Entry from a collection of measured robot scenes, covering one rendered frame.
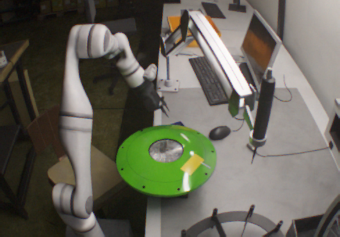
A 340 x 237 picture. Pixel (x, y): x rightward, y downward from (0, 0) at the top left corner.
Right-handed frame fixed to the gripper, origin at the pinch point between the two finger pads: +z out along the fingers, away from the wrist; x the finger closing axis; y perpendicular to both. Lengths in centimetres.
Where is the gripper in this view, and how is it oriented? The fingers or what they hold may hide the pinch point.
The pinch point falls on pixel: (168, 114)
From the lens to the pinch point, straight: 120.9
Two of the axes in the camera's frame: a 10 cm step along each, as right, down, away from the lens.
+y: -8.7, 3.6, 3.5
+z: 5.0, 7.2, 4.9
